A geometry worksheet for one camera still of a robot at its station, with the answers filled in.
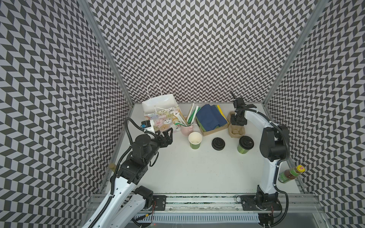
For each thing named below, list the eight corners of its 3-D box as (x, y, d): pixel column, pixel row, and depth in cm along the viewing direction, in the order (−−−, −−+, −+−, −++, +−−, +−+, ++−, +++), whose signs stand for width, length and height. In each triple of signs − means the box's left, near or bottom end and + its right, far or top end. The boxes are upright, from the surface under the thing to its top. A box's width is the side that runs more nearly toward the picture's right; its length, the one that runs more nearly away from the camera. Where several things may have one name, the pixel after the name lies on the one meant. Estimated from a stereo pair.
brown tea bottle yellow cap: (277, 183, 82) (297, 173, 67) (274, 176, 84) (293, 165, 69) (285, 183, 82) (307, 173, 67) (282, 176, 84) (303, 165, 69)
